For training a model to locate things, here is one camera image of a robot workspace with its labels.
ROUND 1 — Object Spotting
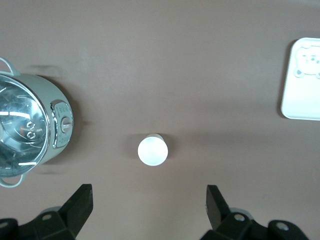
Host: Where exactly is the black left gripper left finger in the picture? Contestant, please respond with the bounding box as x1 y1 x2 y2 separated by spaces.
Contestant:
0 183 94 240

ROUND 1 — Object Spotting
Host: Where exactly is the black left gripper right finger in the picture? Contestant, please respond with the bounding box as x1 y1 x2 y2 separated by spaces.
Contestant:
201 184 312 240

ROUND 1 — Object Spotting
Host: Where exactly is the pale green electric cooking pot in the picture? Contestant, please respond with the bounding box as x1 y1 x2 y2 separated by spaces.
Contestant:
0 57 74 189

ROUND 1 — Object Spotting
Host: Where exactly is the white tray with bear print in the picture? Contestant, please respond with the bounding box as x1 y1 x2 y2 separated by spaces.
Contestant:
279 37 320 120

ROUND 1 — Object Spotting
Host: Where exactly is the glass pot lid with knob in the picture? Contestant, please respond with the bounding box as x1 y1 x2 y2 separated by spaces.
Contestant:
0 73 52 179

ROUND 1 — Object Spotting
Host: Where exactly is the white plastic cup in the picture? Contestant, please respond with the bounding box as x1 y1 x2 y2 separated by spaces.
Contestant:
137 133 169 167

